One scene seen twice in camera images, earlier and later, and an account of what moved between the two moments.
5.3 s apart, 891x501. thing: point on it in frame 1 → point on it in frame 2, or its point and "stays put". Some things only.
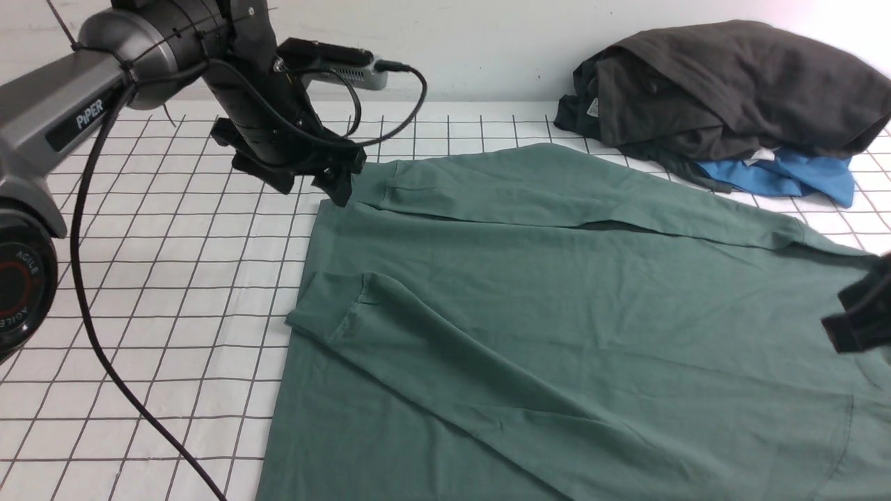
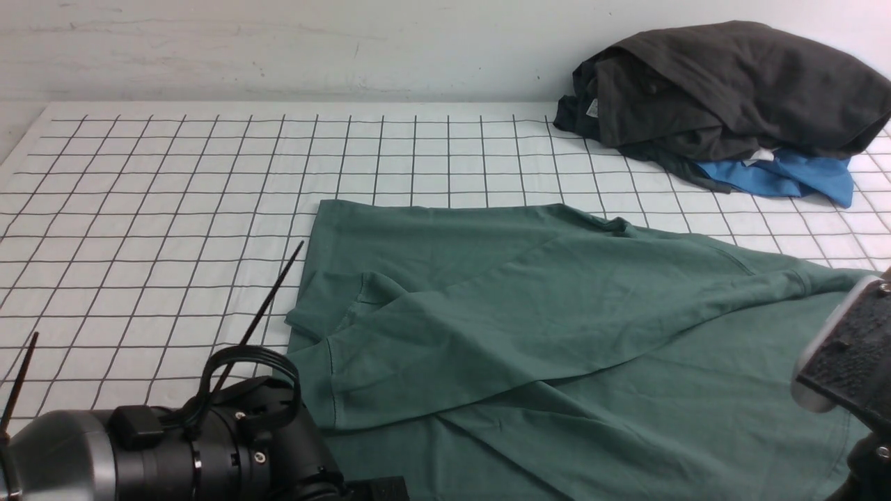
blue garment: [792, 172] stays put
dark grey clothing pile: [682, 93] stays put
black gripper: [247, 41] → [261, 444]
